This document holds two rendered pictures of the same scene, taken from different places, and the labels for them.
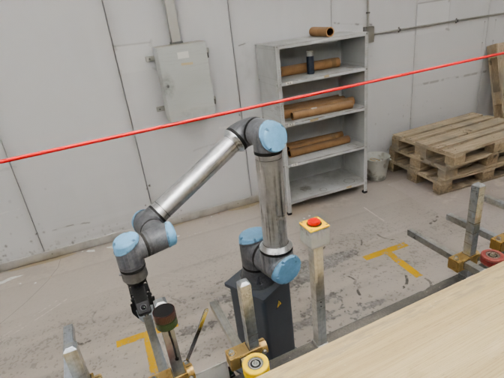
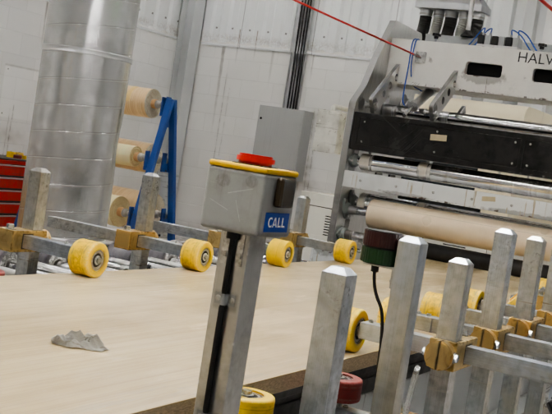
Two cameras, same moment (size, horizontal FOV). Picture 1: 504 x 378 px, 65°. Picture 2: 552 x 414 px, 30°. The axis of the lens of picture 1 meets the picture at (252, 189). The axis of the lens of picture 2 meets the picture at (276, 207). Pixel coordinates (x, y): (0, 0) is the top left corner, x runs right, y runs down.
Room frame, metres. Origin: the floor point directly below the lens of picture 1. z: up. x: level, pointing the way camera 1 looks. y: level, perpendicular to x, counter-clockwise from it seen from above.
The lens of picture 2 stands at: (1.91, -0.85, 1.24)
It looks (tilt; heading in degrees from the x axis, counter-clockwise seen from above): 3 degrees down; 139
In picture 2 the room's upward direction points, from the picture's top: 9 degrees clockwise
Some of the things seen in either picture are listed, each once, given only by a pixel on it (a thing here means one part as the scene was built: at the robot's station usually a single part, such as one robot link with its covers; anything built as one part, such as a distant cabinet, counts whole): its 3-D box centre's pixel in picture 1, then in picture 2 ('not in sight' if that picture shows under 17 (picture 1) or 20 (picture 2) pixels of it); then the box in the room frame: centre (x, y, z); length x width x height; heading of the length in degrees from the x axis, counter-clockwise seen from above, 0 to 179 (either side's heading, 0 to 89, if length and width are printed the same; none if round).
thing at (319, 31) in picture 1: (321, 31); not in sight; (3.75, -0.78, 1.59); 0.30 x 0.08 x 0.08; 18
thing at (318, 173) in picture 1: (314, 123); not in sight; (3.70, -0.68, 0.78); 0.90 x 0.45 x 1.55; 108
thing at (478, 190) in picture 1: (471, 236); not in sight; (1.35, -0.87, 0.91); 0.04 x 0.04 x 0.48; 22
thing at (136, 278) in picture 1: (133, 272); not in sight; (1.18, 0.45, 1.05); 0.10 x 0.09 x 0.05; 111
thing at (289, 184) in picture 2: not in sight; (284, 193); (1.12, -0.17, 1.20); 0.03 x 0.01 x 0.03; 112
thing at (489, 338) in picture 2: not in sight; (491, 339); (0.70, 0.78, 0.95); 0.14 x 0.06 x 0.05; 112
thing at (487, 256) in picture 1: (490, 265); not in sight; (1.22, -0.88, 0.85); 0.08 x 0.08 x 0.11
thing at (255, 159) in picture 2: (313, 223); (255, 163); (1.08, -0.18, 1.22); 0.04 x 0.04 x 0.02
